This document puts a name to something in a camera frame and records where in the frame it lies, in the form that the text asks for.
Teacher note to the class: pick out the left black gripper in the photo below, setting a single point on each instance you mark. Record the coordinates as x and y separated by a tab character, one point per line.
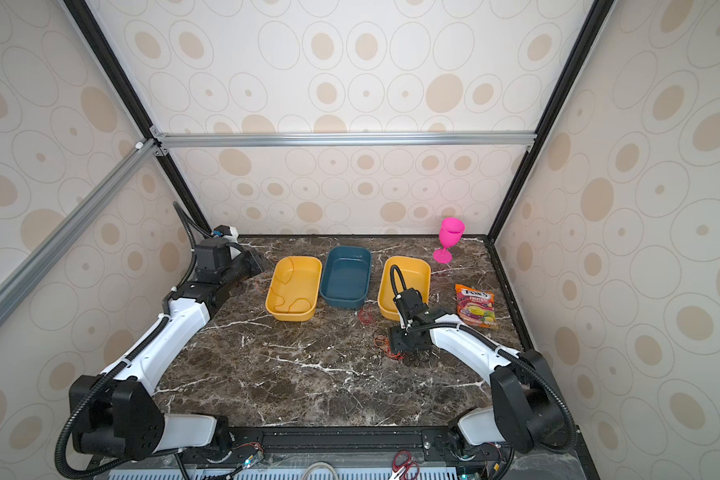
251	258

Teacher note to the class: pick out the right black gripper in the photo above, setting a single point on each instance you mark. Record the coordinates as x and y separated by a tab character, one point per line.
396	343

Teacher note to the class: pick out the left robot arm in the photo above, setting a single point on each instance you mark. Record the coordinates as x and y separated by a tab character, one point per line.
113	416

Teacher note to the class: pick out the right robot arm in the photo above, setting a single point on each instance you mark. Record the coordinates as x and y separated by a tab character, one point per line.
528	411

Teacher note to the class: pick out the right yellow plastic bin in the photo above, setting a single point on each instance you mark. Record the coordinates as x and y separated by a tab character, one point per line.
416	274

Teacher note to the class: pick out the yellow plastic bin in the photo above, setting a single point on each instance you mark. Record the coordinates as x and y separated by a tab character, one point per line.
416	274
294	289

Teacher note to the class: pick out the colourful snack bag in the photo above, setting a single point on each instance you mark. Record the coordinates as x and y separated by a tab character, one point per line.
475	307

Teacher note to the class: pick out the left yellow plastic bin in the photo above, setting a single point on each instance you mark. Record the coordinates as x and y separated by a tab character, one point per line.
294	289

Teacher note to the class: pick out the teal plastic bin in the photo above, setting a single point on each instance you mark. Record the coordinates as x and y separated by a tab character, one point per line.
346	277

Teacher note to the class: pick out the pink plastic goblet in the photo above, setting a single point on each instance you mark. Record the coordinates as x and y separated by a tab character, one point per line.
450	233

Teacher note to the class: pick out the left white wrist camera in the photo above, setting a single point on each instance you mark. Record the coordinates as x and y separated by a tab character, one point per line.
226	231

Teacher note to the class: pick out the red handled scissors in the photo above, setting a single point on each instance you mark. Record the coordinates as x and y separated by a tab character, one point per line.
404	467

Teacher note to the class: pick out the horizontal aluminium rail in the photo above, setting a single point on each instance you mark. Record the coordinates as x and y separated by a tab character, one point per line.
332	140

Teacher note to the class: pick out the diagonal aluminium rail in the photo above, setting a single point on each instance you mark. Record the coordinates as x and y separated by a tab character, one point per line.
29	273

